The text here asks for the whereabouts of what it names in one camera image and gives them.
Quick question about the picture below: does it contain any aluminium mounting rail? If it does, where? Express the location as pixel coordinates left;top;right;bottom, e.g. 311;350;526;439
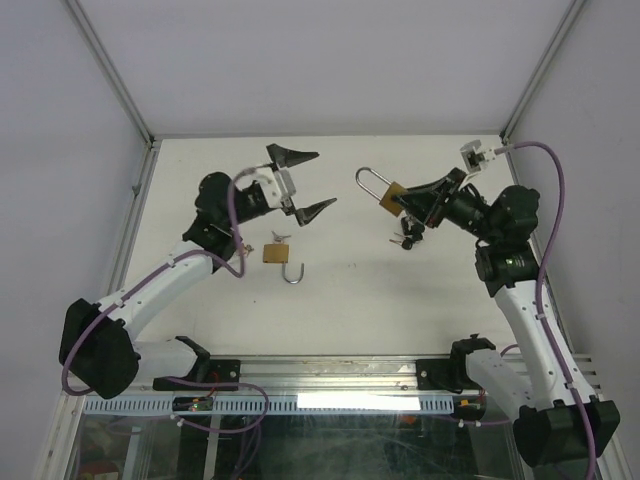
60;352;600;397

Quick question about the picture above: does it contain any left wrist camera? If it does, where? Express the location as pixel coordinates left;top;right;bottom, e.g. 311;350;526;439
249;165;296;210

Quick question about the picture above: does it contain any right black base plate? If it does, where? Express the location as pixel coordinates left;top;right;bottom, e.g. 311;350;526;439
415;358;481;394

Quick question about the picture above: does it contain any silver key set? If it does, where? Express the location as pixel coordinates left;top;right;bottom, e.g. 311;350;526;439
272;231;291;244

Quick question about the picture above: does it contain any white slotted cable duct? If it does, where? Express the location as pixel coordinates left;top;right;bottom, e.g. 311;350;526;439
84;393;454;417

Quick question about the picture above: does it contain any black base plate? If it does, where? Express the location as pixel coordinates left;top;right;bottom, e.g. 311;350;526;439
152;358;241;392
415;358;481;394

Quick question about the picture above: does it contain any medium brass padlock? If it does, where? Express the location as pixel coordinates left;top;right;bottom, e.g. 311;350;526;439
262;243;305;285

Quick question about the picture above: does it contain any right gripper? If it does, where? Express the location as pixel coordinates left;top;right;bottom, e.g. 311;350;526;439
390;167;500;245

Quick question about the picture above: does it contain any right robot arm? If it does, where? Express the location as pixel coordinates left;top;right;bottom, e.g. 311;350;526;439
392;168;620;477

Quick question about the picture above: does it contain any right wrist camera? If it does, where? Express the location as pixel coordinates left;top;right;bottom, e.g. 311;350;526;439
460;139;507;186

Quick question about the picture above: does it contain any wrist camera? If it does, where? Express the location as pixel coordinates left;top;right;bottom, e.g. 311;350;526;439
460;139;507;186
249;165;296;210

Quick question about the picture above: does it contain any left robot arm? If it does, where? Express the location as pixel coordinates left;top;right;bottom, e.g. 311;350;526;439
59;143;334;400

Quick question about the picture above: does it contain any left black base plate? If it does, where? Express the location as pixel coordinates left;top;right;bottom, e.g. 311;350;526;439
152;358;241;392

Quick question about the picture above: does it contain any black headed key set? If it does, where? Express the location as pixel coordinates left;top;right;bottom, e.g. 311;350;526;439
389;232;424;251

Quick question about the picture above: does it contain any black padlock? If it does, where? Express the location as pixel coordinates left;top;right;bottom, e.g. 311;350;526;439
401;216;425;242

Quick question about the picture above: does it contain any tall brass padlock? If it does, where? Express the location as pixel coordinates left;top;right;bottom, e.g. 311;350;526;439
355;167;407;217

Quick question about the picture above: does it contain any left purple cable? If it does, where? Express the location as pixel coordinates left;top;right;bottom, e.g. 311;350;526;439
61;167;271;480

